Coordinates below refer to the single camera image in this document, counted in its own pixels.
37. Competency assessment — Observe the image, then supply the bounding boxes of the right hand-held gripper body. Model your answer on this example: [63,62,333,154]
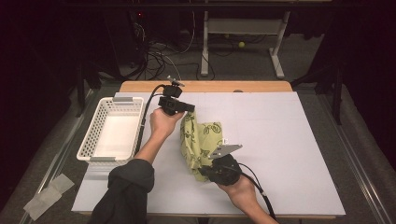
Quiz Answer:
[204,138,244,187]

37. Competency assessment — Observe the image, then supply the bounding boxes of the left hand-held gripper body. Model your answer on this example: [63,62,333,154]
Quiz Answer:
[157,75,190,117]

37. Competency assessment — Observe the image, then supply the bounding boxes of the green printed baby romper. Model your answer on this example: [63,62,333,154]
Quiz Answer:
[179,110,232,183]

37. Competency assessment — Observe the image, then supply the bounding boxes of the white perforated plastic basket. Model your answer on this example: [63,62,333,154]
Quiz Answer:
[76,96,146,167]

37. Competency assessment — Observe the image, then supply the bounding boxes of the person's left hand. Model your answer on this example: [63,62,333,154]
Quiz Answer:
[149,107,186,142]

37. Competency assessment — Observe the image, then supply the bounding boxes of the person's right hand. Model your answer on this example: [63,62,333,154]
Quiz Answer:
[218,175,260,213]

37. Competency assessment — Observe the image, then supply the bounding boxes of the white board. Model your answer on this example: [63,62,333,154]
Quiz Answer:
[72,91,347,217]

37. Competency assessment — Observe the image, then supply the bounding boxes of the black stand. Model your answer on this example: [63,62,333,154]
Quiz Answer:
[75,60,103,119]
[290,62,346,126]

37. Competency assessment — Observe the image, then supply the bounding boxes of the grey tape strip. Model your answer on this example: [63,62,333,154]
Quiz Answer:
[22,173,76,222]

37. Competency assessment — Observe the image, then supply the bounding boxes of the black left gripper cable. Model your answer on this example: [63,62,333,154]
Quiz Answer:
[134,83,166,155]

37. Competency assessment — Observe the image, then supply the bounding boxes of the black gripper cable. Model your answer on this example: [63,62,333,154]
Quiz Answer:
[134,83,166,155]
[232,161,278,220]

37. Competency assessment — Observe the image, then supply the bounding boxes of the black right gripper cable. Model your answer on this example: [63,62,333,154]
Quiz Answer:
[232,161,278,220]

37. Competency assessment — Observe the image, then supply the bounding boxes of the tangle of floor cables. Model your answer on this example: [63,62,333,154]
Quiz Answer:
[130,12,217,82]

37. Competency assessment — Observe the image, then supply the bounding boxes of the white desk frame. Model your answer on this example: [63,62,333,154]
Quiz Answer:
[200,10,286,79]

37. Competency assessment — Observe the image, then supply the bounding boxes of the metal floor rail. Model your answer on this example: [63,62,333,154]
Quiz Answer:
[317,92,394,224]
[18,89,95,224]

